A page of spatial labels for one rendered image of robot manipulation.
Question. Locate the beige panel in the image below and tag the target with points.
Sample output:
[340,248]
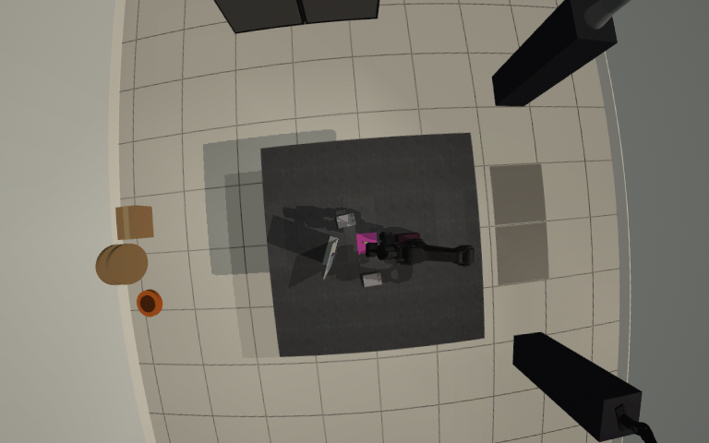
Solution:
[329,254]

